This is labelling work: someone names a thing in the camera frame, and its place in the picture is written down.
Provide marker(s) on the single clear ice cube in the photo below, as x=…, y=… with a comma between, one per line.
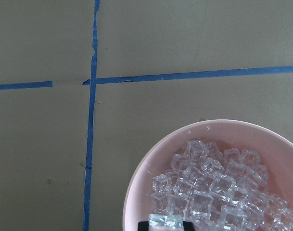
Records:
x=160, y=222

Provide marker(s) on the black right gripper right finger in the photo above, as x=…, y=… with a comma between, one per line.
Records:
x=188, y=226

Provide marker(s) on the pink bowl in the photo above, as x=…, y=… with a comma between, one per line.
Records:
x=276, y=153

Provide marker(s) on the clear ice cubes pile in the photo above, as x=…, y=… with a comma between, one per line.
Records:
x=220, y=190

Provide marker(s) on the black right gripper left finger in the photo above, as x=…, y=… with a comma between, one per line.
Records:
x=143, y=226

